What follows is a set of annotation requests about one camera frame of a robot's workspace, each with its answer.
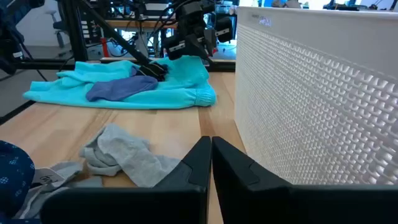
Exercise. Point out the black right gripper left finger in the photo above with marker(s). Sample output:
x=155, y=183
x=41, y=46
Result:
x=124, y=205

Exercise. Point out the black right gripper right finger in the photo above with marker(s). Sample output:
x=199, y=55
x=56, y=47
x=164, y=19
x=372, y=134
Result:
x=280, y=205

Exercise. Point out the grey shirt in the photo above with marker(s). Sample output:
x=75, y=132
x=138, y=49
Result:
x=130, y=155

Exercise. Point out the black striped sock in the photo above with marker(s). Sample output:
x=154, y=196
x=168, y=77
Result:
x=154, y=71

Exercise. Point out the turquoise sweater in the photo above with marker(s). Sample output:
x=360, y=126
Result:
x=174, y=90

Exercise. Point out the purple sock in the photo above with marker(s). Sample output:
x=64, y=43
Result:
x=118, y=88
x=134, y=71

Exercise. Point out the dark navy Puma garment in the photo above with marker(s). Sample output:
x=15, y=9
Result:
x=14, y=174

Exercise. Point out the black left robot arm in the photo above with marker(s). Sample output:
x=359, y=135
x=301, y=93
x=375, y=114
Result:
x=192, y=9

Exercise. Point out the wooden desk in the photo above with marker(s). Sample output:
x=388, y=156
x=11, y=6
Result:
x=130, y=24

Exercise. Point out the red cylinder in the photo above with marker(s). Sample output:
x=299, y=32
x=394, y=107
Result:
x=104, y=48

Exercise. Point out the white plastic laundry basket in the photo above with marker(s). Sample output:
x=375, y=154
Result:
x=311, y=109

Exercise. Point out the white office chair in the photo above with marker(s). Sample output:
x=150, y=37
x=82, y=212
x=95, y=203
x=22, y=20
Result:
x=57, y=25

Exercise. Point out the black equipment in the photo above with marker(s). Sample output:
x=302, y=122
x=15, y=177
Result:
x=12, y=18

